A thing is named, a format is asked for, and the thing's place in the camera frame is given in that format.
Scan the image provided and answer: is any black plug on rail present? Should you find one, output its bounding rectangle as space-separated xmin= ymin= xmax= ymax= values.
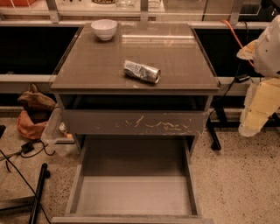
xmin=234 ymin=74 xmax=250 ymax=83

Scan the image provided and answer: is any open grey middle drawer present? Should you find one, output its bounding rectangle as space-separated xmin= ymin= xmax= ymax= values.
xmin=52 ymin=136 xmax=214 ymax=224

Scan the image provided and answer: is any black power adapter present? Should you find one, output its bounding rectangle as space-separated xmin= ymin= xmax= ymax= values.
xmin=21 ymin=142 xmax=34 ymax=154

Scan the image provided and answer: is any white ceramic bowl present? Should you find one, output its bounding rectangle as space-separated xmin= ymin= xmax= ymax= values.
xmin=91 ymin=19 xmax=117 ymax=40

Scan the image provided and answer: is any clear plastic bin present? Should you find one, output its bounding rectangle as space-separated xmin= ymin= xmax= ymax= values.
xmin=41 ymin=108 xmax=79 ymax=157

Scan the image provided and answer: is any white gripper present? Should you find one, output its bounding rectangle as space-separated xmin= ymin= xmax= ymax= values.
xmin=236 ymin=16 xmax=280 ymax=137

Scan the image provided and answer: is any black table frame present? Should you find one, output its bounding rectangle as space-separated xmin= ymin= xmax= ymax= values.
xmin=206 ymin=101 xmax=280 ymax=151

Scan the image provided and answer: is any grey drawer cabinet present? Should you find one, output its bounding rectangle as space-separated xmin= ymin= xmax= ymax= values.
xmin=51 ymin=22 xmax=220 ymax=150

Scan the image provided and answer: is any black metal stand leg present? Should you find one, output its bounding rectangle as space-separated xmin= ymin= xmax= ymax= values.
xmin=28 ymin=163 xmax=50 ymax=224

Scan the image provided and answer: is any silver redbull can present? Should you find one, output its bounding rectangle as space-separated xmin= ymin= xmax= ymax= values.
xmin=123 ymin=60 xmax=161 ymax=84

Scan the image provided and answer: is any black floor cable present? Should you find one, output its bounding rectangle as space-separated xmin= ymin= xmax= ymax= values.
xmin=0 ymin=139 xmax=56 ymax=224

